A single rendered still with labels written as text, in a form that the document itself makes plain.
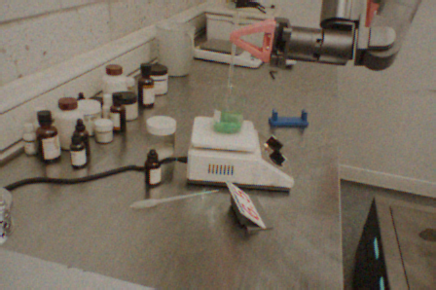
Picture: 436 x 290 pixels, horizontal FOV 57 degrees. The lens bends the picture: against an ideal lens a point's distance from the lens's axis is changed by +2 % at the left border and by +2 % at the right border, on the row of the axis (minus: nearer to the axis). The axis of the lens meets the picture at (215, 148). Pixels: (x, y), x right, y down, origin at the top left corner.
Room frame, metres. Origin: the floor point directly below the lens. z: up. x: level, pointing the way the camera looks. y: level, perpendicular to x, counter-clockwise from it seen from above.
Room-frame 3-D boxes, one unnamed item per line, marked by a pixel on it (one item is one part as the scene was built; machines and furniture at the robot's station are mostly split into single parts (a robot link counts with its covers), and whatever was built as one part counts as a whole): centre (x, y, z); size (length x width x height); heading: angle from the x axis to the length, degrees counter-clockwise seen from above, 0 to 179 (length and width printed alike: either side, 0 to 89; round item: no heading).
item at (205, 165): (0.68, -0.04, 0.79); 0.22 x 0.13 x 0.08; 91
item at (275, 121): (0.95, -0.18, 0.77); 0.10 x 0.03 x 0.04; 102
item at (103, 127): (0.76, 0.24, 0.77); 0.04 x 0.04 x 0.04
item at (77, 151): (0.65, 0.26, 0.79); 0.03 x 0.03 x 0.07
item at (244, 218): (0.54, -0.06, 0.77); 0.09 x 0.06 x 0.04; 17
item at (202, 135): (0.68, -0.01, 0.83); 0.12 x 0.12 x 0.01; 1
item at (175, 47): (1.28, 0.16, 0.82); 0.18 x 0.13 x 0.15; 39
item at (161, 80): (1.09, 0.19, 0.79); 0.07 x 0.07 x 0.07
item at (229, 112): (0.69, -0.02, 0.88); 0.07 x 0.06 x 0.08; 174
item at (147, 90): (0.98, 0.20, 0.80); 0.04 x 0.04 x 0.11
